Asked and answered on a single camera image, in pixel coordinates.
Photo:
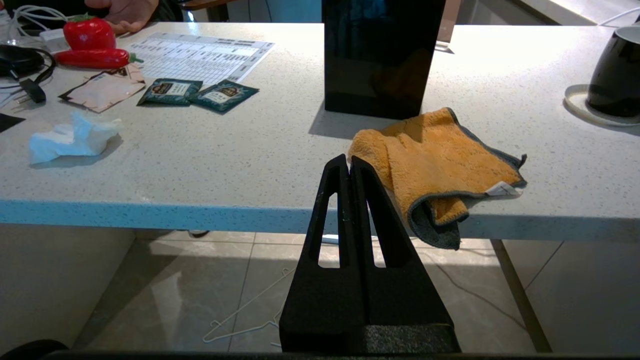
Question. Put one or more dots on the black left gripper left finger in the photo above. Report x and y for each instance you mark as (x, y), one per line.
(320, 310)

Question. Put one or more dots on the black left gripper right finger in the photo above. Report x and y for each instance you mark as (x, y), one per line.
(405, 300)

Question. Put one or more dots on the green tea sachet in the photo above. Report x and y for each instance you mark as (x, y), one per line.
(225, 95)
(170, 92)

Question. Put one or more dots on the dark metal table leg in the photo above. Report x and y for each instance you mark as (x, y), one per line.
(522, 300)

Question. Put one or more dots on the orange microfiber cloth grey trim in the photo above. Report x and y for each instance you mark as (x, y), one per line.
(430, 160)

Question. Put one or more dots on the black glossy tissue box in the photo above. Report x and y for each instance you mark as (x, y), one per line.
(380, 60)

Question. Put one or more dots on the white round coaster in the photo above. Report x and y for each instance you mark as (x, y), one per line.
(576, 106)

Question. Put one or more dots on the acrylic table sign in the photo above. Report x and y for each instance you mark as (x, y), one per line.
(446, 30)

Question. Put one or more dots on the printed white paper sheet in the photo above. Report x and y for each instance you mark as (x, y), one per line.
(200, 56)

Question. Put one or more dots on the crumpled white tissue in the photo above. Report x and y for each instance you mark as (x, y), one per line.
(69, 141)

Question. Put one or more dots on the beige torn sachet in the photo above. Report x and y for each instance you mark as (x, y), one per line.
(104, 91)

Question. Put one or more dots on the black mug white inside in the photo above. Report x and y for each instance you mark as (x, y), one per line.
(617, 75)

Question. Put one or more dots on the red toy chili pepper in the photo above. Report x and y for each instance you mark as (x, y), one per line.
(94, 58)

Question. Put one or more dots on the person in black shirt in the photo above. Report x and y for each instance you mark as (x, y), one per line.
(125, 15)

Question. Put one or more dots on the red toy bell pepper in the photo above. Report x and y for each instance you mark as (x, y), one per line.
(89, 35)

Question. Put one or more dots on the black flat pad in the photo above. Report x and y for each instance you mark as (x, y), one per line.
(9, 121)

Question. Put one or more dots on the black power brick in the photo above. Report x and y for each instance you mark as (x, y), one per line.
(19, 60)

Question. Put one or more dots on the clear water bottle red cap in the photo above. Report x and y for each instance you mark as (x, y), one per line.
(4, 22)

